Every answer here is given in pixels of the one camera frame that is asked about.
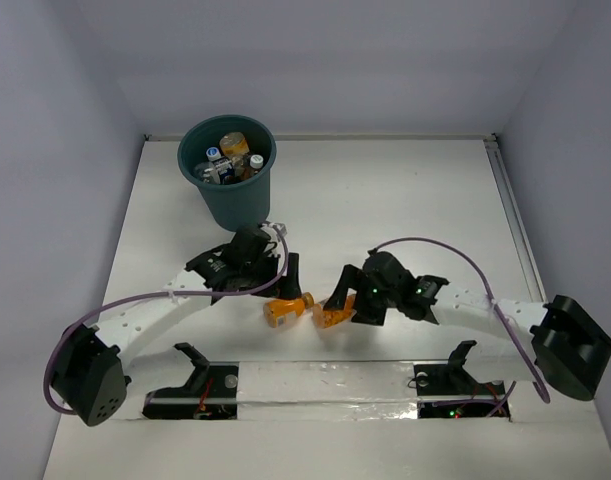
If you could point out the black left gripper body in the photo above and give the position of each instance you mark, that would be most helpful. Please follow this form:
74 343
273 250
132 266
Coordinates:
276 273

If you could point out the clear plastic bottle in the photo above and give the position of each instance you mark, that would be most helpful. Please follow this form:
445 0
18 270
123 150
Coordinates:
207 173

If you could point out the small clear blue-label bottle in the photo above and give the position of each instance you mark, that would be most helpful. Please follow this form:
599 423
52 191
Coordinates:
222 164

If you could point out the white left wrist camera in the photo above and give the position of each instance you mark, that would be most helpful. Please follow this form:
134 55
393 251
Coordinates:
279 228

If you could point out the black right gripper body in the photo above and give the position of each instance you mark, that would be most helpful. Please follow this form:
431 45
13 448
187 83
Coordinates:
371 303

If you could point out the long orange label bottle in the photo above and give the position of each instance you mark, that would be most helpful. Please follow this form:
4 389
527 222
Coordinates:
252 165

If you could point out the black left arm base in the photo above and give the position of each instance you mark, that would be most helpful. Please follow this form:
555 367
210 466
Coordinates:
209 393

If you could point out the small orange juice bottle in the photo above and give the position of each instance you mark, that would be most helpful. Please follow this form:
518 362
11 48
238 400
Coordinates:
279 313

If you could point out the small orange patterned bottle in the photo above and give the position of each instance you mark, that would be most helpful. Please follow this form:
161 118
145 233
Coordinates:
324 319

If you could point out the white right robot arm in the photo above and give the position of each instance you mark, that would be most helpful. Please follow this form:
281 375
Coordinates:
555 345

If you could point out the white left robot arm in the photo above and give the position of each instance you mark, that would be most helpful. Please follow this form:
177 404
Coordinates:
86 374

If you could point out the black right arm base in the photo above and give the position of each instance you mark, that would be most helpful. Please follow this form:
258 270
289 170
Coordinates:
447 391

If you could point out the dark teal plastic bin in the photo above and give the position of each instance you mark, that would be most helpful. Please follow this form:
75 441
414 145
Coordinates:
239 204

